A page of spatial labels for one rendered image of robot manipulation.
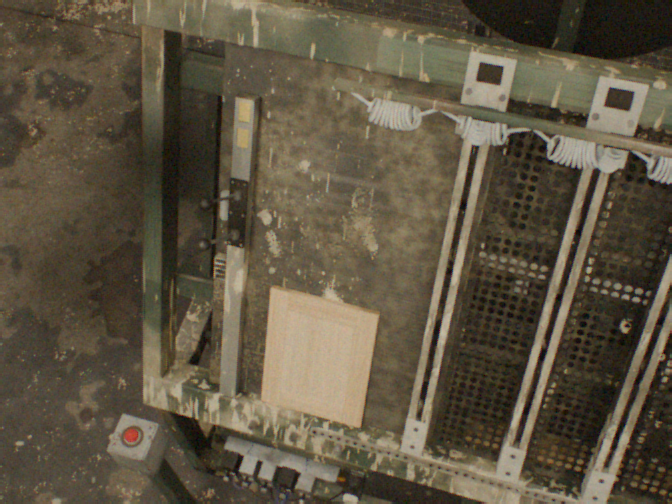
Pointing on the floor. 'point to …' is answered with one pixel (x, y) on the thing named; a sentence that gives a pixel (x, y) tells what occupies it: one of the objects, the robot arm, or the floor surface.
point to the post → (171, 485)
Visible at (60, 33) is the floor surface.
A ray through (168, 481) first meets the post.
